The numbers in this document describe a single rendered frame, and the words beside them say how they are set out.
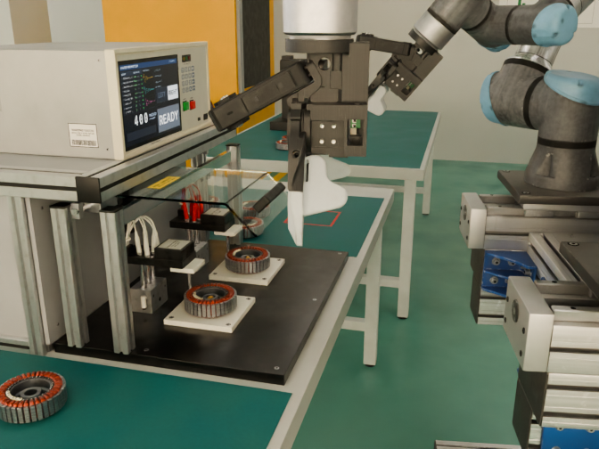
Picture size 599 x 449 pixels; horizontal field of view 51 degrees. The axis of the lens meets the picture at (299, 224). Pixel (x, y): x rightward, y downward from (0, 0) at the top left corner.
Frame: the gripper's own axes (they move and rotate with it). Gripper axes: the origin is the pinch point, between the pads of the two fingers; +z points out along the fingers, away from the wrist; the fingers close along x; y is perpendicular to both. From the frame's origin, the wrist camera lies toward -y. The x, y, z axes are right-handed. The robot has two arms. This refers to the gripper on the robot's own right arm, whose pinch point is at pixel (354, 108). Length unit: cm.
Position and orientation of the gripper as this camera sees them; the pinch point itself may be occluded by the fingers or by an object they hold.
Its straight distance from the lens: 136.5
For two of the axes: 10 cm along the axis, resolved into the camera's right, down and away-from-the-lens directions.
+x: 2.5, -3.2, 9.2
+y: 7.5, 6.6, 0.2
